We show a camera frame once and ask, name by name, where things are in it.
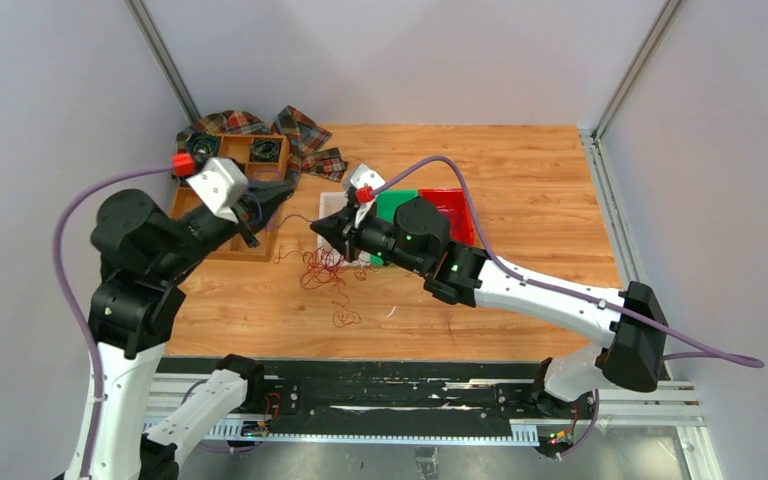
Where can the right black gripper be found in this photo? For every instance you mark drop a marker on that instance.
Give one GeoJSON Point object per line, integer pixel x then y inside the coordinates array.
{"type": "Point", "coordinates": [332, 229]}

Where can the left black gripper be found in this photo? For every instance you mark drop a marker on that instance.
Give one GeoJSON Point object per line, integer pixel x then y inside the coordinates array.
{"type": "Point", "coordinates": [272, 195]}

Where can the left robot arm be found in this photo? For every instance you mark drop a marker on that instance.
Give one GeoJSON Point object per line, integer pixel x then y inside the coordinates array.
{"type": "Point", "coordinates": [145, 256]}

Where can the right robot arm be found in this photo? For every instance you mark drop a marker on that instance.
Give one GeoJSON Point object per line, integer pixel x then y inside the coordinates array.
{"type": "Point", "coordinates": [624, 327]}

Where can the white plastic bin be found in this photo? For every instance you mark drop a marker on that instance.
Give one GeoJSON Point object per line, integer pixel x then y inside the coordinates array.
{"type": "Point", "coordinates": [329, 203]}

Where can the wooden compartment tray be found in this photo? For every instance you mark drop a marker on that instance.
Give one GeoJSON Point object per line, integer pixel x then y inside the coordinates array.
{"type": "Point", "coordinates": [236, 148]}

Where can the rolled dark tie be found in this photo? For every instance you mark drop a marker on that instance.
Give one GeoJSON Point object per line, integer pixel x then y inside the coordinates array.
{"type": "Point", "coordinates": [265, 150]}
{"type": "Point", "coordinates": [203, 143]}

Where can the green plastic bin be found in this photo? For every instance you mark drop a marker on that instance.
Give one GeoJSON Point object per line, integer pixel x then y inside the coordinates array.
{"type": "Point", "coordinates": [387, 202]}

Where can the plaid cloth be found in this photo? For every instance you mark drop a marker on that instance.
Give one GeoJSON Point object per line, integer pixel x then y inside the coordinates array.
{"type": "Point", "coordinates": [307, 140]}

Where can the red plastic bin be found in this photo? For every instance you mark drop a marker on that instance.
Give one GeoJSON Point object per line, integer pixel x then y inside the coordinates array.
{"type": "Point", "coordinates": [453, 205]}

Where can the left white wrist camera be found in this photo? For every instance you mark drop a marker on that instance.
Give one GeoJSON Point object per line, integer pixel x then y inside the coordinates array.
{"type": "Point", "coordinates": [220, 185]}

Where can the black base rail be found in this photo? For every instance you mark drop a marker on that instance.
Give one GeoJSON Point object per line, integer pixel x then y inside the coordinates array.
{"type": "Point", "coordinates": [443, 403]}

